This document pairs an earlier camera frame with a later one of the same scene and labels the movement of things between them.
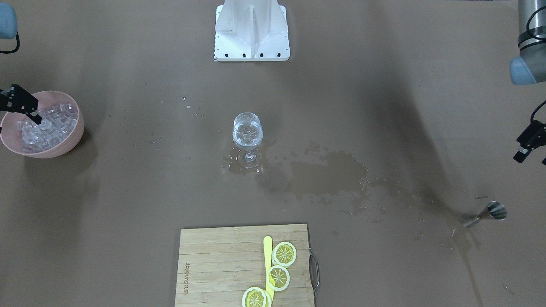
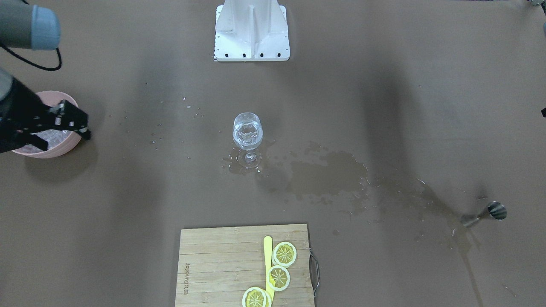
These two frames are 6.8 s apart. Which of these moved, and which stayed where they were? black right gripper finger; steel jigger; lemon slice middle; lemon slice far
Moved: black right gripper finger
Stayed: lemon slice middle; lemon slice far; steel jigger
